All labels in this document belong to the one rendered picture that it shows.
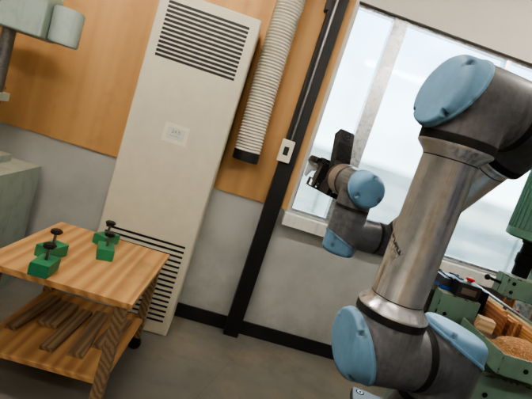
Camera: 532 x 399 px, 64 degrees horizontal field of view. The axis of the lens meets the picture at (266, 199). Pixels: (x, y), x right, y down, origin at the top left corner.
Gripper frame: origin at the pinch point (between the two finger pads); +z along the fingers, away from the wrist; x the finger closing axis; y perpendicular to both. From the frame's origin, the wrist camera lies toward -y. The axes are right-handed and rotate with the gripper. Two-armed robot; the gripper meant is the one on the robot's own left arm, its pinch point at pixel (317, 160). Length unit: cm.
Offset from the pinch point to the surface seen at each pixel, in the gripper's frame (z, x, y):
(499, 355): -27, 63, 27
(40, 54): 162, -117, 9
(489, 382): -22, 70, 36
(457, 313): -5, 64, 24
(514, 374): -29, 68, 29
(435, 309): -3, 58, 26
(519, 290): -6, 81, 9
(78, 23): 119, -95, -13
